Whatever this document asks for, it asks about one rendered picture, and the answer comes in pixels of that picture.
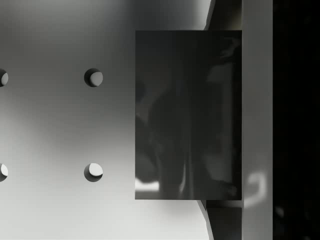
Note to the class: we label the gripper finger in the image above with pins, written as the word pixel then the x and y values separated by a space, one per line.
pixel 225 220
pixel 225 15

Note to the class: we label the grey cube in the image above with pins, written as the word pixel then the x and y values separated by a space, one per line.
pixel 187 112

